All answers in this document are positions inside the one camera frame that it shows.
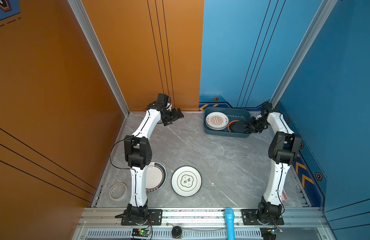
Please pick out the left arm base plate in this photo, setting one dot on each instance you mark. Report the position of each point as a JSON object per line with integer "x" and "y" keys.
{"x": 154, "y": 217}

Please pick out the blue cylinder handle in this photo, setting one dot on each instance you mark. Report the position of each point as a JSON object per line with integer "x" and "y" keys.
{"x": 230, "y": 223}

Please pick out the black plate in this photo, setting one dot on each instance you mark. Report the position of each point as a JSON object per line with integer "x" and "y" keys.
{"x": 240, "y": 127}

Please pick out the aluminium front rail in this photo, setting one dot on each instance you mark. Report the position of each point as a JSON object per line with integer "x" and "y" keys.
{"x": 203, "y": 224}

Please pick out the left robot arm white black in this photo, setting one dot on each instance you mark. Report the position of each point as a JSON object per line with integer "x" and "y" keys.
{"x": 138, "y": 154}

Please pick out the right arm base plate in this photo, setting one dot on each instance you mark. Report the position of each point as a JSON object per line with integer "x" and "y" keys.
{"x": 253, "y": 217}

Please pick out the pink flat tool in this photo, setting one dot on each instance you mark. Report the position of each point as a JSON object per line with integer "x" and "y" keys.
{"x": 284, "y": 196}

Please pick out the circuit board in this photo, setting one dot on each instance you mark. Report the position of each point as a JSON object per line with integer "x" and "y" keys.
{"x": 275, "y": 230}
{"x": 140, "y": 234}

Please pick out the orange plate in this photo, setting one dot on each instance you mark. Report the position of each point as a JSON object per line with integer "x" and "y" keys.
{"x": 229, "y": 126}

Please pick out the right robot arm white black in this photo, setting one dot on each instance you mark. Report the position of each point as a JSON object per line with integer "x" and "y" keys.
{"x": 283, "y": 152}

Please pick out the large white flower plate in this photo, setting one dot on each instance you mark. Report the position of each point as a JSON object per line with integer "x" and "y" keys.
{"x": 186, "y": 181}

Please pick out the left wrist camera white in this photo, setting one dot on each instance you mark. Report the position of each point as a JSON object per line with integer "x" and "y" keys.
{"x": 168, "y": 107}

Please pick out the teal plastic bin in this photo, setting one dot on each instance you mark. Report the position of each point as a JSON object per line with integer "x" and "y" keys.
{"x": 232, "y": 115}

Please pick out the right circuit board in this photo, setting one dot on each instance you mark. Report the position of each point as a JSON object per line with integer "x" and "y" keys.
{"x": 275, "y": 230}

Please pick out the left circuit board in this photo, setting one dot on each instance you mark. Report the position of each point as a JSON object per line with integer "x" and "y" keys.
{"x": 140, "y": 234}

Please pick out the sunburst plate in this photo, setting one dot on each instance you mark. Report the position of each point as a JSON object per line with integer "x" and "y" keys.
{"x": 217, "y": 121}

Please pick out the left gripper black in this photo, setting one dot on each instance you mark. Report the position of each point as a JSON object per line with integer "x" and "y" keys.
{"x": 174, "y": 116}

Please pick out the tape roll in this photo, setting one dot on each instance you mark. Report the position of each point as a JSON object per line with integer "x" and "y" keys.
{"x": 118, "y": 191}

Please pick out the white plate dark rim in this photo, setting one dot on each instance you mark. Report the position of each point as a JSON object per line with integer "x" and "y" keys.
{"x": 155, "y": 176}

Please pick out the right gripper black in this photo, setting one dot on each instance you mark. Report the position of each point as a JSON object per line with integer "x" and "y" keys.
{"x": 251, "y": 124}

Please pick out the black round knob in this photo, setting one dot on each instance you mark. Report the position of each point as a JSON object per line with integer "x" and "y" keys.
{"x": 176, "y": 232}

